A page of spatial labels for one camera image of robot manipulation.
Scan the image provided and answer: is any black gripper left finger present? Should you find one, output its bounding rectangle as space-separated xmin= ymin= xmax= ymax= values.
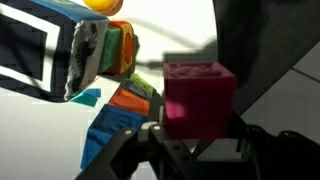
xmin=75 ymin=125 xmax=200 ymax=180

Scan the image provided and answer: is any pink cube block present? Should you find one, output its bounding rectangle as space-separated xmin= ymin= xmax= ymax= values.
xmin=163 ymin=62 xmax=237 ymax=139

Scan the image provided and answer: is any orange green toy block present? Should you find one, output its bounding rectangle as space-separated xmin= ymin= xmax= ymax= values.
xmin=98 ymin=21 xmax=153 ymax=116

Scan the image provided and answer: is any small orange ball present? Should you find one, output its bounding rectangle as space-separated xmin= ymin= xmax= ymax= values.
xmin=83 ymin=0 xmax=123 ymax=16

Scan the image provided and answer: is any blue block with number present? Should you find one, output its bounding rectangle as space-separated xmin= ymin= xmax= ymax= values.
xmin=80 ymin=104 xmax=147 ymax=169

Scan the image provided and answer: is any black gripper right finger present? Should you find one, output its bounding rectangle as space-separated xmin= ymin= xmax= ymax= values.
xmin=233 ymin=113 xmax=320 ymax=180

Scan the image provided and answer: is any black white soft cube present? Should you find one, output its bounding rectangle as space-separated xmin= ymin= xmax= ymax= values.
xmin=0 ymin=0 xmax=109 ymax=102

